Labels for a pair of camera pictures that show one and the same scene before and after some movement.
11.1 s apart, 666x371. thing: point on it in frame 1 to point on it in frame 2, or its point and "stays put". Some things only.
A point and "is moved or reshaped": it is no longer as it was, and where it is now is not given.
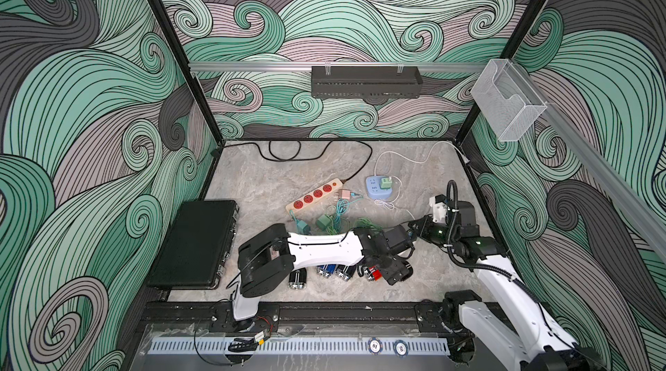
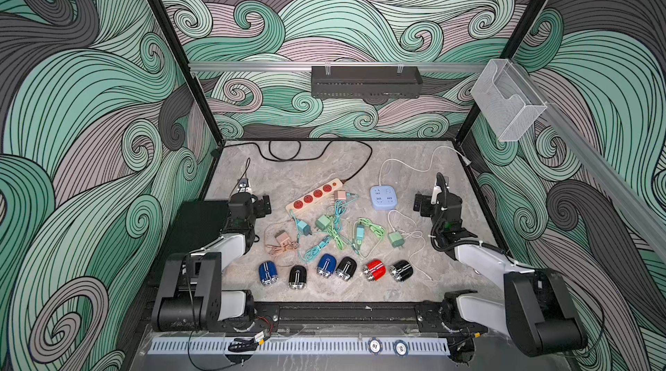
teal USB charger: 303,228 stays put
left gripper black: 395,272 to 260,211
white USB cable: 392,205 to 415,231
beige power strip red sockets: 304,201 stays put
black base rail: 385,315 stays put
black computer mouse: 345,271 stays put
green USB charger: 323,221 stays put
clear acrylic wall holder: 507,100 stays put
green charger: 386,183 is moved or reshaped
